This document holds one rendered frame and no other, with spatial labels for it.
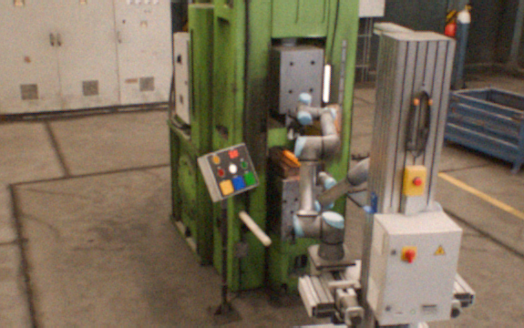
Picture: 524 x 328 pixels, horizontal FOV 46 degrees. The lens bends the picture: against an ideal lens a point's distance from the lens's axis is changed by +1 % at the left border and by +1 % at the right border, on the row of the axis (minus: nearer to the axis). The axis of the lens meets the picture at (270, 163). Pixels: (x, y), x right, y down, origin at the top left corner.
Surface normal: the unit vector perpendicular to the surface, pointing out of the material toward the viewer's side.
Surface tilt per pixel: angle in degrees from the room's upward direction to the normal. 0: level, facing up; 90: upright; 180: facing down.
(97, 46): 90
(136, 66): 90
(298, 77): 90
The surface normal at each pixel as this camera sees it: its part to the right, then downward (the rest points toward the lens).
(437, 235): 0.17, 0.34
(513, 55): -0.91, 0.12
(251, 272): 0.40, 0.33
